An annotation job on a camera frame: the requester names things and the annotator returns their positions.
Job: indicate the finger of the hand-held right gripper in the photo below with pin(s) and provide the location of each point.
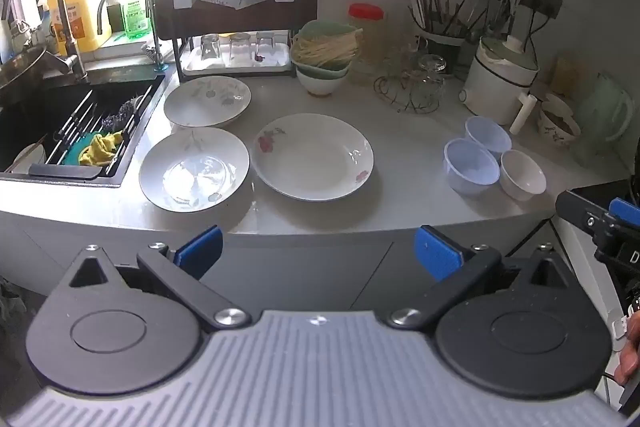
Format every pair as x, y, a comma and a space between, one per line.
580, 209
625, 209

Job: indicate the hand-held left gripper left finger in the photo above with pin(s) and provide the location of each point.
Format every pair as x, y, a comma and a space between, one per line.
200, 252

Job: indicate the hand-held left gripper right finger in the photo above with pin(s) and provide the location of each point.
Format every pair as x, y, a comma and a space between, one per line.
437, 257

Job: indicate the plain white bowl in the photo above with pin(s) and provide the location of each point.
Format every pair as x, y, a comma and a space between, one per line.
522, 174

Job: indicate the white plate with grey flowers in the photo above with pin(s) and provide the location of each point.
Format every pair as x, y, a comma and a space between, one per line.
207, 101
194, 169

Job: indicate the pale blue bowl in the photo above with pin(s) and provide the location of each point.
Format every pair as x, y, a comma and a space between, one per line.
487, 134
471, 167

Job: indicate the white plate with red flowers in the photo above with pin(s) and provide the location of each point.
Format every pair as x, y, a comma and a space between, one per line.
312, 157

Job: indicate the person's right hand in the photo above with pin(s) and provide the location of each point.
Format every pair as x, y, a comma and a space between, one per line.
631, 352

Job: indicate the white floral bowl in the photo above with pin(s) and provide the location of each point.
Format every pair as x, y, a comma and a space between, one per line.
557, 124

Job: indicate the pale green pitcher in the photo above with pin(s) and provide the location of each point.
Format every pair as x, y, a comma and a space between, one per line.
597, 117

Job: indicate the yellowish packet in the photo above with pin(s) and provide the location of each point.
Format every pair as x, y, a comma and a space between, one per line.
567, 74

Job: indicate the yellow cloth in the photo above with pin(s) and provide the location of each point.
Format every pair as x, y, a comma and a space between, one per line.
102, 149

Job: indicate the white electric pot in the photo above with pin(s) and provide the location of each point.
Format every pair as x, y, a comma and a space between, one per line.
492, 82

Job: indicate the steel wool scrubber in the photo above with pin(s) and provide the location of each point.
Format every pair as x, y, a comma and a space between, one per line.
122, 114

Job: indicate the teal cloth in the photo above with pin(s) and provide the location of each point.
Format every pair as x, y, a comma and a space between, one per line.
72, 152

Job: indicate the black sink drain rack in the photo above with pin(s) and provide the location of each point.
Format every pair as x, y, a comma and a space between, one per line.
60, 169

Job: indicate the clear glass cup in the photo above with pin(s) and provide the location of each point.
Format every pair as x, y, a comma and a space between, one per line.
431, 79

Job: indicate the white drip tray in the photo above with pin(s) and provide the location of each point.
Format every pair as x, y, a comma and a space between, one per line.
240, 66

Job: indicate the white bowl in sink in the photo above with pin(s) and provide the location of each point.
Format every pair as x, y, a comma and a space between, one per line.
27, 159

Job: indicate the upturned drinking glass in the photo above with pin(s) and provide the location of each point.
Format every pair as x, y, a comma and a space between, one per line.
240, 47
210, 48
266, 44

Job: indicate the white bowl with brown foot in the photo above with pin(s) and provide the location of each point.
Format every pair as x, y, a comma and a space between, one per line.
320, 84

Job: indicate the green and white chopstick holder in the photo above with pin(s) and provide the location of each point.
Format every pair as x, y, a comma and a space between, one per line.
442, 47

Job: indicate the black kitchen sink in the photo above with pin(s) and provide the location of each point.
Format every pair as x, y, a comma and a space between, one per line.
30, 117

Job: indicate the small curved faucet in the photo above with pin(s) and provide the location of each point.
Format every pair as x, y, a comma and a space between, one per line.
152, 27

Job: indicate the dried noodles bundle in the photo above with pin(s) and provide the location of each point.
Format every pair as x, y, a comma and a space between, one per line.
325, 49

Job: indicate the green bottle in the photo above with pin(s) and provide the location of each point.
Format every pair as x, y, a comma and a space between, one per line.
136, 17

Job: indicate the bundle of chopsticks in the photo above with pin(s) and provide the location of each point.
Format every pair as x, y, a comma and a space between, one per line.
432, 9

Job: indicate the clear jar with red lid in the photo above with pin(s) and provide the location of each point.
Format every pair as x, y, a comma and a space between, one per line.
366, 12

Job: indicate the dark wok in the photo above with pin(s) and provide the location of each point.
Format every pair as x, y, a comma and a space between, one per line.
20, 69

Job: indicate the tall grey faucet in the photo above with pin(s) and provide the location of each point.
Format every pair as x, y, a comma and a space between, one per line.
65, 32

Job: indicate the yellow detergent bottle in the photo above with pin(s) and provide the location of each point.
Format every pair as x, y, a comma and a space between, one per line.
80, 17

